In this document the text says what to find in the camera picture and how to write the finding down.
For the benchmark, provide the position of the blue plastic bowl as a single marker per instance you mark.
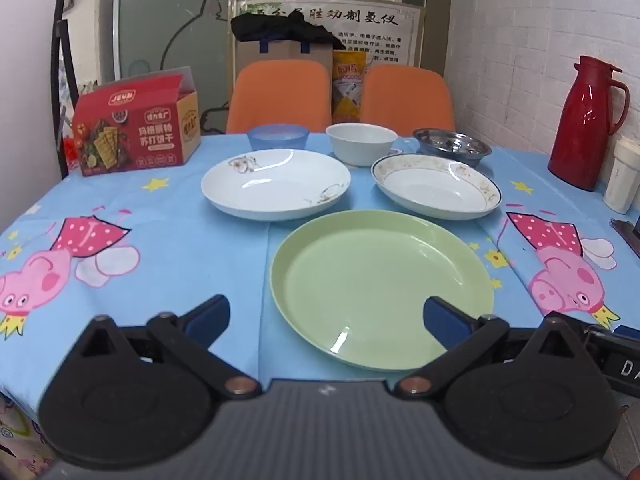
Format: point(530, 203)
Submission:
point(277, 139)

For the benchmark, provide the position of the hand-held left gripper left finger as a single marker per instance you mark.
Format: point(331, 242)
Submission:
point(207, 319)

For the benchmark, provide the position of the yellow snack bag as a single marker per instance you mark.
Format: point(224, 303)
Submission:
point(347, 90)

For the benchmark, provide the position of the frosted glass door cat drawing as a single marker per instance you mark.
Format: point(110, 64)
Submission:
point(165, 20)

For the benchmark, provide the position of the red thermos jug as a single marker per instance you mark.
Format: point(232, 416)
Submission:
point(582, 125)

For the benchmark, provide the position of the white cup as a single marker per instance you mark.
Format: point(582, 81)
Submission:
point(622, 180)

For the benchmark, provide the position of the steel bowl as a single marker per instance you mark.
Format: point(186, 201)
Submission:
point(452, 147)

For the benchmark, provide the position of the dark phone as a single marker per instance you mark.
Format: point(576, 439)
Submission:
point(627, 237)

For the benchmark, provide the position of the wall poster with large characters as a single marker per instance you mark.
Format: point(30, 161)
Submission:
point(380, 30)

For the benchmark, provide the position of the white bowl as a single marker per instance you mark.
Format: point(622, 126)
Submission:
point(360, 147)

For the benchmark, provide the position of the green plate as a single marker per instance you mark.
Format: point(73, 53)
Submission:
point(370, 280)

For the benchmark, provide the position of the blue cartoon printed tablecloth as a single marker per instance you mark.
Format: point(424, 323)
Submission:
point(165, 240)

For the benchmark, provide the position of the red cracker box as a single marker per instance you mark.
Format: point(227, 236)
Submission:
point(130, 135)

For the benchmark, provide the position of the white plate with gold rim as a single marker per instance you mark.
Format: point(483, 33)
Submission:
point(435, 190)

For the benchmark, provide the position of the orange chair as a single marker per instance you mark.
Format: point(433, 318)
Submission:
point(407, 100)
point(280, 95)

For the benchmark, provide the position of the black cloth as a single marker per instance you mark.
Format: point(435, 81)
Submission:
point(280, 27)

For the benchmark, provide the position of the white plate with floral print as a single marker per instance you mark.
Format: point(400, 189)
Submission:
point(275, 185)

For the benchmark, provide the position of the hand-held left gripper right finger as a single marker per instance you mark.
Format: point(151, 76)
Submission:
point(445, 324)

